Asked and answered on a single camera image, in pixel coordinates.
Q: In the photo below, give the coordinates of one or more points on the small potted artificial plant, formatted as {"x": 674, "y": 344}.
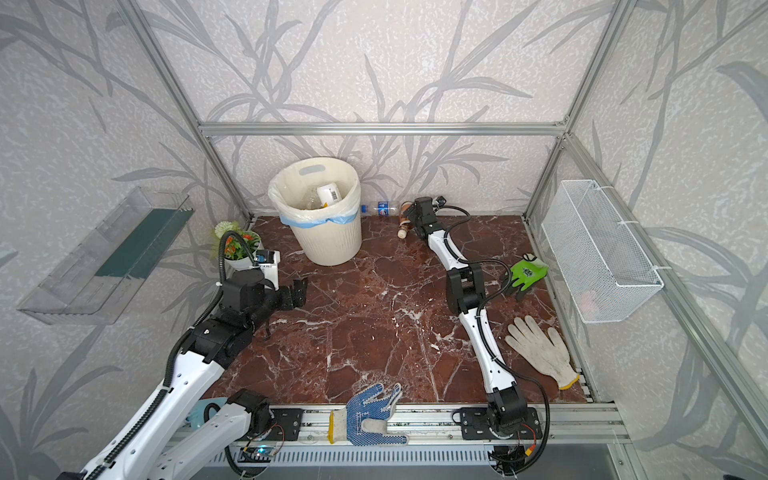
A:
{"x": 235, "y": 255}

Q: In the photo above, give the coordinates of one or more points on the cream plastic waste bin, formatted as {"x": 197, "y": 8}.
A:
{"x": 330, "y": 244}

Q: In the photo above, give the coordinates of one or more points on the brown tea bottle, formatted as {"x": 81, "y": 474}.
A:
{"x": 404, "y": 221}

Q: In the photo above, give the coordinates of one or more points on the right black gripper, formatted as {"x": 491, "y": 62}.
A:
{"x": 417, "y": 210}

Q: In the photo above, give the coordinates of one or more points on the white label bottle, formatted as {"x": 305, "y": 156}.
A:
{"x": 328, "y": 194}

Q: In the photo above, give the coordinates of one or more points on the aluminium front rail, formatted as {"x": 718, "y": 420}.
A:
{"x": 453, "y": 424}

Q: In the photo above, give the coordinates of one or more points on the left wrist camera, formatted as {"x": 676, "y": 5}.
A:
{"x": 268, "y": 261}

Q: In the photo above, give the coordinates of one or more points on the light blue handled brush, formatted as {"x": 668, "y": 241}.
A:
{"x": 203, "y": 410}

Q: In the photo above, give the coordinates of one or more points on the clear crushed plastic bottle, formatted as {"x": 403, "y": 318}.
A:
{"x": 312, "y": 201}

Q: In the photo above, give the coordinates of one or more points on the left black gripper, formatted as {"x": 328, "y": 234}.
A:
{"x": 297, "y": 292}

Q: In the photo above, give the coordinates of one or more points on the blue dotted knit glove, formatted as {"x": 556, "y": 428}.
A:
{"x": 363, "y": 421}

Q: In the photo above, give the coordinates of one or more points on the clear acrylic wall shelf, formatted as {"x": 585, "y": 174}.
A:
{"x": 95, "y": 282}

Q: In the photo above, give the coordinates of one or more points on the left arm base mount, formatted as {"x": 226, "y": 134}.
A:
{"x": 281, "y": 424}

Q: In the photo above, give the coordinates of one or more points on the green circuit board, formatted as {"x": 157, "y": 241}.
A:
{"x": 258, "y": 453}

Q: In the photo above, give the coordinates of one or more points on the white wire mesh basket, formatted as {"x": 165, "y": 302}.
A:
{"x": 607, "y": 272}

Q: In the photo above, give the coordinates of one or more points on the blue label bottle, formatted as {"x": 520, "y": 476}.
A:
{"x": 380, "y": 208}

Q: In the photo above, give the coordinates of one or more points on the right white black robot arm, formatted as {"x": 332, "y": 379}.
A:
{"x": 466, "y": 296}

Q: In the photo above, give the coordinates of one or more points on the green black work glove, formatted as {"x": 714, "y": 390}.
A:
{"x": 525, "y": 274}

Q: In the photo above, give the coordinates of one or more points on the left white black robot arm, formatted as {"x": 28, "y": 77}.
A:
{"x": 197, "y": 360}

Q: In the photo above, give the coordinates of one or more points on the white knit work glove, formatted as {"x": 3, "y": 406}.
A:
{"x": 545, "y": 352}

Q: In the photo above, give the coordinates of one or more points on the white bin liner bag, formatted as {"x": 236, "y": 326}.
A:
{"x": 287, "y": 188}

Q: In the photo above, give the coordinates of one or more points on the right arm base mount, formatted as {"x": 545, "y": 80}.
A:
{"x": 477, "y": 423}

